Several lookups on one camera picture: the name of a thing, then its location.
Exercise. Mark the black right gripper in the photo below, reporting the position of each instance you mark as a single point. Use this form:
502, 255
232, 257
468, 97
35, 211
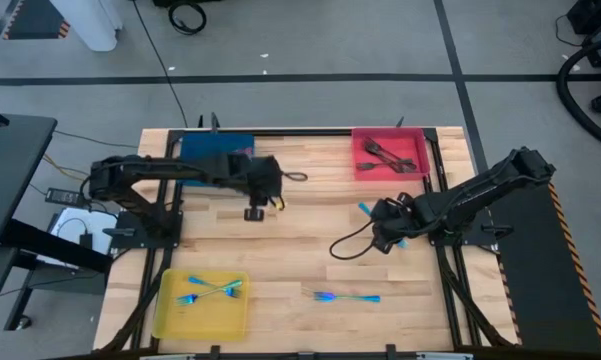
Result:
395, 220

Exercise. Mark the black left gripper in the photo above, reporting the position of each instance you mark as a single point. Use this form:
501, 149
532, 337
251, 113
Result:
262, 180

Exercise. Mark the iridescent rainbow metal fork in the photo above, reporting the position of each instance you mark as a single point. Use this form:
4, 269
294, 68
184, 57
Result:
187, 299
197, 281
364, 207
350, 298

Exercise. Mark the black metal fork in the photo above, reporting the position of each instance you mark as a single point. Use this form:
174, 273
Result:
397, 161
385, 155
375, 165

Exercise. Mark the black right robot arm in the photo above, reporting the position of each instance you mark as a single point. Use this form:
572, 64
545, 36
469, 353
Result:
480, 195

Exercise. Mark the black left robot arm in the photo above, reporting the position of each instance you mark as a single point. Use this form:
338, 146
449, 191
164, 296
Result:
170, 170

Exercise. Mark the yellow tag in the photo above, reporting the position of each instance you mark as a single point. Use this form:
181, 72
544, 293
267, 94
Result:
280, 204

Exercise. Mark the blue plastic bin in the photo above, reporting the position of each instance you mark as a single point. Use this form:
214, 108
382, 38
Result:
215, 142

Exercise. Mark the pink translucent plastic bin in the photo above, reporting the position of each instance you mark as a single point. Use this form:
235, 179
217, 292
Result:
420, 140

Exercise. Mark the yellow translucent plastic bin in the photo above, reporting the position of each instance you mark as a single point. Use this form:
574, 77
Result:
205, 320

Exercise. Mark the black hazard-striped floor mat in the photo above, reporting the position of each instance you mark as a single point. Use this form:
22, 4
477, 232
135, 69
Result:
35, 20
535, 275

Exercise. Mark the white box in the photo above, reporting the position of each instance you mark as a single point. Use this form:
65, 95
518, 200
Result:
72, 225

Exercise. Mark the black power adapter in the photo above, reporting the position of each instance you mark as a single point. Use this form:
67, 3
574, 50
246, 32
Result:
65, 196

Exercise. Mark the black desk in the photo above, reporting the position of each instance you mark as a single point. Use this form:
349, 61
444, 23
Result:
15, 175

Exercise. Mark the black floor equipment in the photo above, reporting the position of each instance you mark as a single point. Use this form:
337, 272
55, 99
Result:
600, 20

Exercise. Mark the black aluminium table frame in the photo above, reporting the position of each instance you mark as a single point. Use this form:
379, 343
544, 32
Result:
305, 132

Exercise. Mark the black frame clamp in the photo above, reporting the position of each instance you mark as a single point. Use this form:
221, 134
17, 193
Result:
215, 352
391, 352
214, 122

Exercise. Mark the white bracket strip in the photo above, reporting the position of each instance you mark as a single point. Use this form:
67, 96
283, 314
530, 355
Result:
445, 356
167, 356

